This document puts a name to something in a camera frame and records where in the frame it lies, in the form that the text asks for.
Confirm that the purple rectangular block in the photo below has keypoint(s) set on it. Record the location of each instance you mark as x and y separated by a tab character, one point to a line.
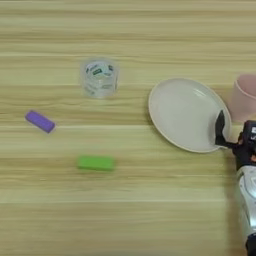
40	121

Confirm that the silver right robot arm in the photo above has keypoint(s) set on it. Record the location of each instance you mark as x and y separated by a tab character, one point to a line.
248	196

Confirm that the green rectangular block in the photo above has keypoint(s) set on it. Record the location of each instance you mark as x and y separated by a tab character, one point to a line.
96	163

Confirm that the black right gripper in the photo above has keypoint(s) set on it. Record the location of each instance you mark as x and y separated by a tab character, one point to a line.
245	155

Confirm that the pink plastic cup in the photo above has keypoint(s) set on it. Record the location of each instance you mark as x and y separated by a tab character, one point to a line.
245	98

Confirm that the clear tape roll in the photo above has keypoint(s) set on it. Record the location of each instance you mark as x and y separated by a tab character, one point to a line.
99	78

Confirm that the round beige plate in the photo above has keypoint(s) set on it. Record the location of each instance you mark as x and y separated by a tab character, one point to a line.
185	115

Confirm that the small black box white label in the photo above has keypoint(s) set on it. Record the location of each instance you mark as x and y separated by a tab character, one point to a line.
250	131

